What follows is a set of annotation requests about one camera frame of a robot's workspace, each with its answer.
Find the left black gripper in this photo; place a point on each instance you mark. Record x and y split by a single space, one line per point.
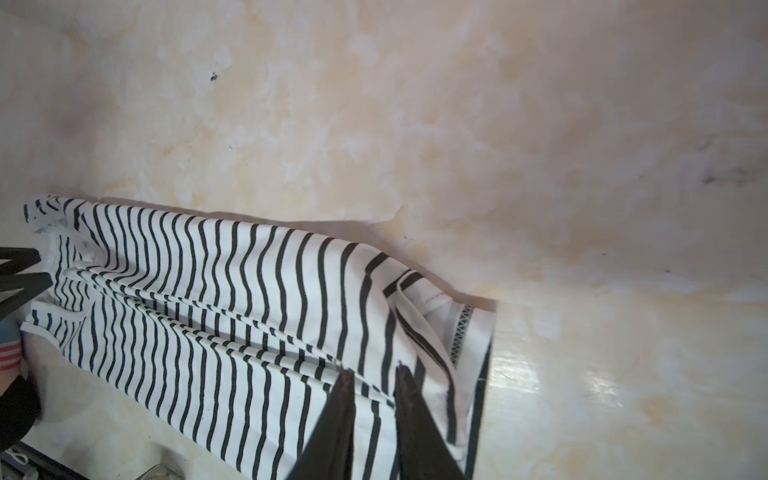
24 286

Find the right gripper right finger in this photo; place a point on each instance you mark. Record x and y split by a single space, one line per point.
422 452

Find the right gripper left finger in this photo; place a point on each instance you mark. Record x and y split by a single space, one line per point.
329 452

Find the black white striped tank top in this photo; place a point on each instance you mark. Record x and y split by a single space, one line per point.
234 332

